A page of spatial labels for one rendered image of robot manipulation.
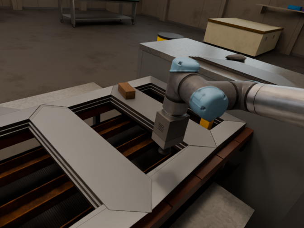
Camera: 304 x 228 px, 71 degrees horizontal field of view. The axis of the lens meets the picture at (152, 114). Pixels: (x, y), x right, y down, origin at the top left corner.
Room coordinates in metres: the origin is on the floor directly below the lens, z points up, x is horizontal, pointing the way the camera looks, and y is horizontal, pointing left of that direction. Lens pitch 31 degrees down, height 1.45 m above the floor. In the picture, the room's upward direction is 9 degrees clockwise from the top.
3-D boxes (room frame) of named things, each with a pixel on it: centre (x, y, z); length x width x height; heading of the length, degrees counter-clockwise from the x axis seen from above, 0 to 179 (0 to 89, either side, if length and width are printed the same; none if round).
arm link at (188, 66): (0.56, -0.07, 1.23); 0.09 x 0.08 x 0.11; 27
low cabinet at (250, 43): (7.26, -2.49, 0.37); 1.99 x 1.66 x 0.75; 143
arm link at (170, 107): (0.56, -0.07, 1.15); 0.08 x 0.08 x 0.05
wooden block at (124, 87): (1.13, 0.17, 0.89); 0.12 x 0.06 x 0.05; 33
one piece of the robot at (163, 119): (0.57, -0.06, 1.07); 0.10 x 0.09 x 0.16; 42
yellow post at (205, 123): (0.98, -0.30, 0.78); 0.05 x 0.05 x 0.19; 50
